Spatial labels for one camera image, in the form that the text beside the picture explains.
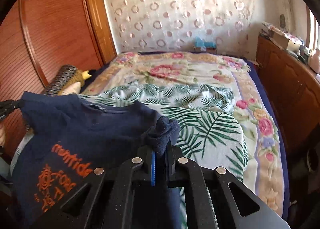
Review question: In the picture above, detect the palm leaf print sheet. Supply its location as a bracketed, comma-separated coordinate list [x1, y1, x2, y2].
[10, 84, 248, 226]

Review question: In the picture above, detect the pink bottle on cabinet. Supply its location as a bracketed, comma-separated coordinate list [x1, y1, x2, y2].
[310, 49, 320, 74]

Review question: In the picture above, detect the circle pattern curtain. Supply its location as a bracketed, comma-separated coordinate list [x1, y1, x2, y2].
[106, 0, 255, 55]

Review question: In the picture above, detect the floral pink blanket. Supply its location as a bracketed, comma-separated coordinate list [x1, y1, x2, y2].
[81, 52, 289, 218]

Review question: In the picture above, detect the cardboard box on cabinet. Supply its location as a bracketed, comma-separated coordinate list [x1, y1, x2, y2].
[268, 30, 302, 52]

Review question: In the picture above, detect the person's left hand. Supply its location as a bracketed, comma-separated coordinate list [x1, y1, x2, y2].
[0, 123, 6, 147]

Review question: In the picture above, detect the wooden slatted wardrobe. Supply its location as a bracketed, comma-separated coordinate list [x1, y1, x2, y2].
[0, 0, 118, 159]

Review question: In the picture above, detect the yellow cloth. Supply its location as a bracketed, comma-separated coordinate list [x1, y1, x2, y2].
[57, 70, 92, 95]

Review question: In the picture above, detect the blue box on bed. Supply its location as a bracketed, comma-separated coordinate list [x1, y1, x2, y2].
[194, 37, 217, 54]

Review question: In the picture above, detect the long wooden cabinet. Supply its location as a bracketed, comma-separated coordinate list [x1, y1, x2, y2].
[256, 36, 319, 155]

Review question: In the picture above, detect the dark circle pattern pillow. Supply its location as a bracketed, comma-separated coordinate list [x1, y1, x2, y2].
[41, 65, 77, 96]

